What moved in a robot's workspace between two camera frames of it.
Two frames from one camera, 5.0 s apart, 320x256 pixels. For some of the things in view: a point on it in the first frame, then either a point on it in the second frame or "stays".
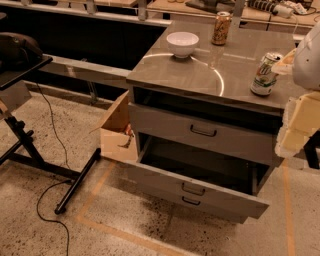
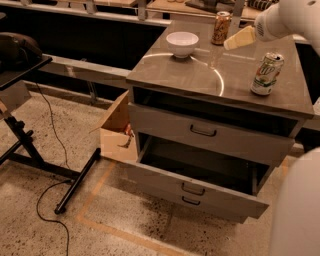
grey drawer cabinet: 200,134 stays
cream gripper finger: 285,66 to 242,37
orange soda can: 220,29 stays
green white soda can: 265,77 stays
